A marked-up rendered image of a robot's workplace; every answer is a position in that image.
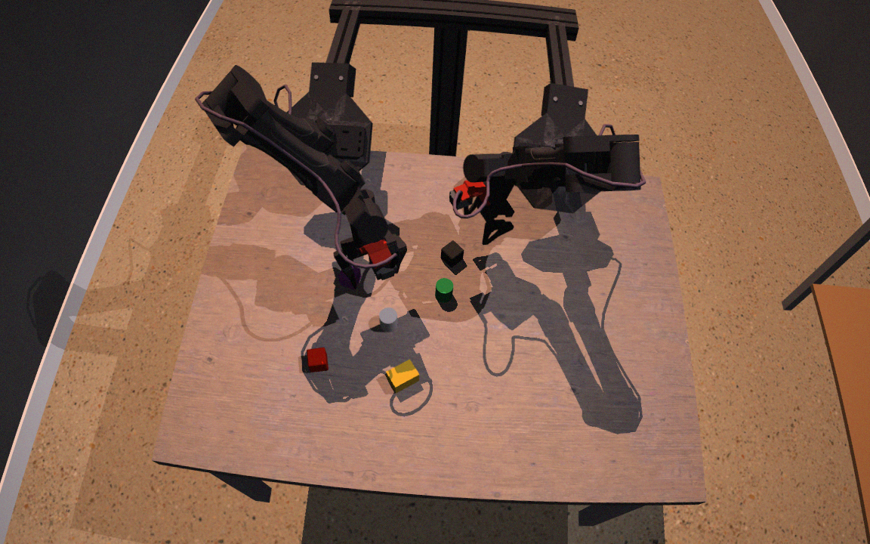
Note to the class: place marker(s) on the green cylinder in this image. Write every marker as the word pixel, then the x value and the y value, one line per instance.
pixel 444 289

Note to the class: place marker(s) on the red cube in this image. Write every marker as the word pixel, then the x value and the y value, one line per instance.
pixel 317 359

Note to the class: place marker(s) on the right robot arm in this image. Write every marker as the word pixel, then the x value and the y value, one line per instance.
pixel 277 133

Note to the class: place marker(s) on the yellow block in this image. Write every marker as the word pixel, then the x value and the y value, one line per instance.
pixel 402 376

